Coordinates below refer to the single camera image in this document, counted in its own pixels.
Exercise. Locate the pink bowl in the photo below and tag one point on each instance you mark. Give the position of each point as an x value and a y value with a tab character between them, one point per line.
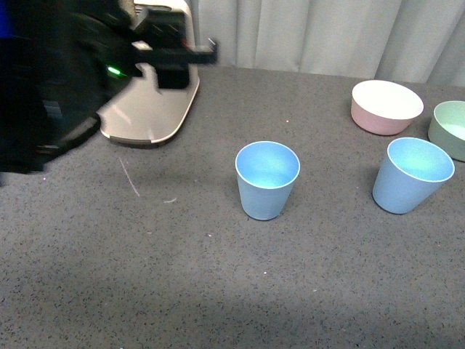
384	107

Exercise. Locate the white two-slot toaster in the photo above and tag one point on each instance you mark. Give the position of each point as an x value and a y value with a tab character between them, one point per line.
152	108

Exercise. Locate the light blue cup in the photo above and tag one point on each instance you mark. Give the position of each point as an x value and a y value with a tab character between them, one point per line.
266	172
411	171

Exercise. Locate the pale green bowl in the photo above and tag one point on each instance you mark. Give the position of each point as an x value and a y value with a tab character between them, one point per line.
446	128

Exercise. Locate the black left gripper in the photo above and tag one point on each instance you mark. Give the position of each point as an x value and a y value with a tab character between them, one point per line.
61	61

